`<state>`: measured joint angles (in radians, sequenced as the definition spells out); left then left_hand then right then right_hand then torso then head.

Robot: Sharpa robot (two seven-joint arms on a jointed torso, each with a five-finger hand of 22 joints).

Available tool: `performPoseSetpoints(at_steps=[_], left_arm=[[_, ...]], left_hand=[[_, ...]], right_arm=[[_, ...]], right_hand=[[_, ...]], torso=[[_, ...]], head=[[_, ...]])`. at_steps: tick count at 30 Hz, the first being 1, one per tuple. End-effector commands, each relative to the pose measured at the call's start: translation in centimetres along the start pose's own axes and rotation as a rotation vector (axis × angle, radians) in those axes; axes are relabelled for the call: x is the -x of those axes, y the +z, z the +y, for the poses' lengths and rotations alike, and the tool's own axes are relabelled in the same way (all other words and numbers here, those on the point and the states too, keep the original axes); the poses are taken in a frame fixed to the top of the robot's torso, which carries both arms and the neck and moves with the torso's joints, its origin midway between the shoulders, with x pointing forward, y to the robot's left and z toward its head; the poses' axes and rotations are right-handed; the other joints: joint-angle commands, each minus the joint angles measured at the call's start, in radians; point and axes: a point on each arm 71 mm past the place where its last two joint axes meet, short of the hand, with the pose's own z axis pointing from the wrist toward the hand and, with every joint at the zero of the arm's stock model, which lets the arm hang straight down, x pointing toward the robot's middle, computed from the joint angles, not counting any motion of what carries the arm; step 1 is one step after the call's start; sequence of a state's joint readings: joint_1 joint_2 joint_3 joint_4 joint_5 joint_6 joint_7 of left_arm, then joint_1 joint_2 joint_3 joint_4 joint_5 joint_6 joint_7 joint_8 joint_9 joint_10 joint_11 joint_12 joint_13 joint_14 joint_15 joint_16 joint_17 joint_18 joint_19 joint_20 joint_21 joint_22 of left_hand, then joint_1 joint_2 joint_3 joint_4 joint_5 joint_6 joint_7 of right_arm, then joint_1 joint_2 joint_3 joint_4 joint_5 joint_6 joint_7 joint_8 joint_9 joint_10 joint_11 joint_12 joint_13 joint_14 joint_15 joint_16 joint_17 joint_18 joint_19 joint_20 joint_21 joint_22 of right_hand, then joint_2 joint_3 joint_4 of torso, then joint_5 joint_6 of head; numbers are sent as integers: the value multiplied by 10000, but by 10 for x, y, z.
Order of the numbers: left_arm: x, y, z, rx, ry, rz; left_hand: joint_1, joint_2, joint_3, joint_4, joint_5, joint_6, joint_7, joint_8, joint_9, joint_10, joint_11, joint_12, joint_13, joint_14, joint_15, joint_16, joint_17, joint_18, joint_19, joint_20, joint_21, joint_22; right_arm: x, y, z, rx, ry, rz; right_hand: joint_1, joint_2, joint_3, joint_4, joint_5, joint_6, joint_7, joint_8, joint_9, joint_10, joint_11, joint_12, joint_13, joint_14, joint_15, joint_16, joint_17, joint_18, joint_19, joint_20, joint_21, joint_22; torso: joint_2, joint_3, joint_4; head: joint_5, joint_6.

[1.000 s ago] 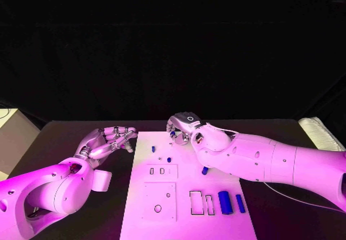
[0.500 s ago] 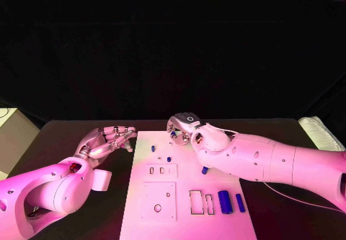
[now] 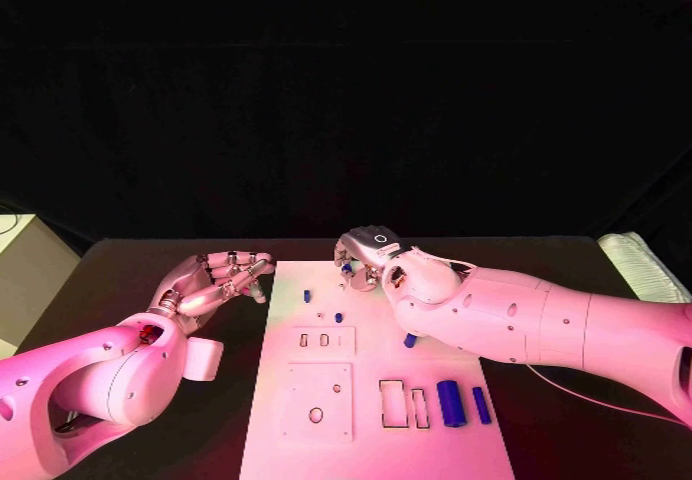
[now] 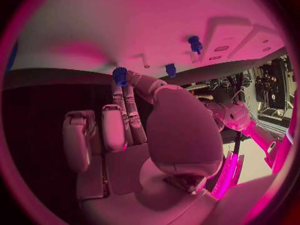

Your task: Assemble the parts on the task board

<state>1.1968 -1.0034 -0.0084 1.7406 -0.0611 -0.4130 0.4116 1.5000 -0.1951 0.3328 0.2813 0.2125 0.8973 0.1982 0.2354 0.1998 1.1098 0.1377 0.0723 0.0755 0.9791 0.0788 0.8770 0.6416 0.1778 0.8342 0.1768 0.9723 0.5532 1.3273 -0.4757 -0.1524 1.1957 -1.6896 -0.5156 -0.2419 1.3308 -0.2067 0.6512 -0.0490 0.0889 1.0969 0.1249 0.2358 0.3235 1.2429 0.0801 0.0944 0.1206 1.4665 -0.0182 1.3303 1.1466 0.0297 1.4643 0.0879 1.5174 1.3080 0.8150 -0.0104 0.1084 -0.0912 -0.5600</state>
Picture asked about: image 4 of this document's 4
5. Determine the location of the blue peg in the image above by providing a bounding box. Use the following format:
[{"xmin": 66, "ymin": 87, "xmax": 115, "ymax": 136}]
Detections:
[{"xmin": 186, "ymin": 34, "xmax": 205, "ymax": 56}]

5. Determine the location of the white task board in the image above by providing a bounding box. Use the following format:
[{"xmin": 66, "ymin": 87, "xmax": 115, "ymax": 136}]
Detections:
[{"xmin": 10, "ymin": 0, "xmax": 289, "ymax": 80}]

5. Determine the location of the blue gear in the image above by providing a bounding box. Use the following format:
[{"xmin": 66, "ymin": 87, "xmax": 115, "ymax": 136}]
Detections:
[{"xmin": 111, "ymin": 66, "xmax": 130, "ymax": 88}]

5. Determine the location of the blue block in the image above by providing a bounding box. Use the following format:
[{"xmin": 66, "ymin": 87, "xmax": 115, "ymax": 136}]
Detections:
[{"xmin": 163, "ymin": 63, "xmax": 178, "ymax": 78}]

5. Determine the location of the glowing light bar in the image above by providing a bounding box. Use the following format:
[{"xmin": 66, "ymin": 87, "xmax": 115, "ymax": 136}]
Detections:
[{"xmin": 210, "ymin": 150, "xmax": 245, "ymax": 200}]

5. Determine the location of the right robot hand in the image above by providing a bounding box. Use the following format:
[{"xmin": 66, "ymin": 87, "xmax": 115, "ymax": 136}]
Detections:
[{"xmin": 61, "ymin": 71, "xmax": 225, "ymax": 225}]

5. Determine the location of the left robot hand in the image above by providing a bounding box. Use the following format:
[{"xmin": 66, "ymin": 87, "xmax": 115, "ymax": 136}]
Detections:
[{"xmin": 201, "ymin": 96, "xmax": 227, "ymax": 132}]

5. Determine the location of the equipment rack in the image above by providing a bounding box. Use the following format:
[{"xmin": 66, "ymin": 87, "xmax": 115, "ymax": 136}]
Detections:
[{"xmin": 253, "ymin": 55, "xmax": 295, "ymax": 122}]

